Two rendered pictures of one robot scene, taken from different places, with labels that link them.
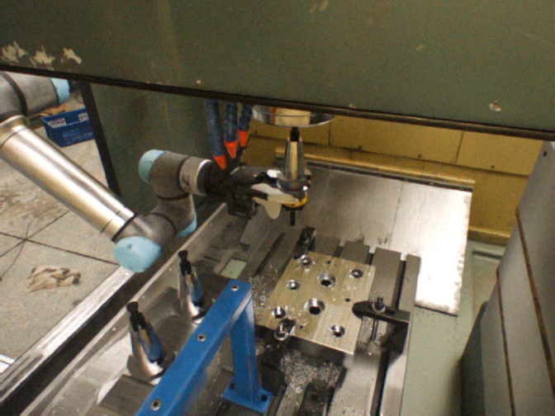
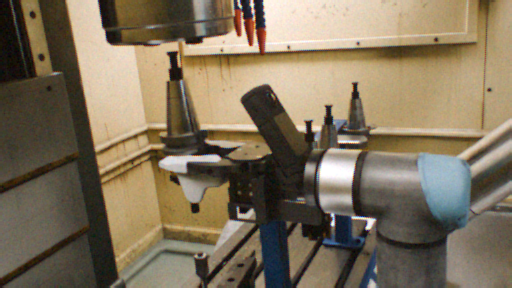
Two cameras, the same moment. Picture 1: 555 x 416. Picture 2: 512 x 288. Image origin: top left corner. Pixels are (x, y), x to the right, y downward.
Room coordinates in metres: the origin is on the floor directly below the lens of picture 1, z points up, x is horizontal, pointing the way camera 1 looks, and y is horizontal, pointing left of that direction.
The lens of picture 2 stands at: (1.25, 0.13, 1.53)
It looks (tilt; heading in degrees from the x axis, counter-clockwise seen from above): 17 degrees down; 185
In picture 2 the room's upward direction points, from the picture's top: 5 degrees counter-clockwise
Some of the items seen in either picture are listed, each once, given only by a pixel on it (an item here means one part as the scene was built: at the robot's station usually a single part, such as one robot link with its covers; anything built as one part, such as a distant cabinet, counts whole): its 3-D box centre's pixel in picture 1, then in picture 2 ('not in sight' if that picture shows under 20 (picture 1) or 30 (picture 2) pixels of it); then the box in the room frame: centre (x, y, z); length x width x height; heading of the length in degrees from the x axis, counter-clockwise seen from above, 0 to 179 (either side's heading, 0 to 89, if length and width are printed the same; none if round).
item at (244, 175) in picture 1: (234, 187); (277, 181); (0.67, 0.11, 1.31); 0.12 x 0.08 x 0.09; 67
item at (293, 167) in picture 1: (294, 157); (180, 105); (0.62, -0.01, 1.40); 0.04 x 0.04 x 0.07
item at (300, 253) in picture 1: (304, 248); not in sight; (0.89, -0.05, 0.97); 0.13 x 0.03 x 0.15; 159
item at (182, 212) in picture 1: (173, 213); (411, 263); (0.72, 0.26, 1.21); 0.11 x 0.08 x 0.11; 165
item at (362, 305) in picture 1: (379, 319); not in sight; (0.62, -0.22, 0.97); 0.13 x 0.03 x 0.15; 69
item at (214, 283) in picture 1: (210, 284); not in sight; (0.50, 0.14, 1.21); 0.07 x 0.05 x 0.01; 69
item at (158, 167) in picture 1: (169, 171); (412, 191); (0.74, 0.25, 1.31); 0.11 x 0.08 x 0.09; 67
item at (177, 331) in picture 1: (173, 332); not in sight; (0.40, 0.18, 1.21); 0.07 x 0.05 x 0.01; 69
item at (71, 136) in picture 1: (79, 125); not in sight; (4.03, 2.26, 0.11); 0.62 x 0.42 x 0.22; 136
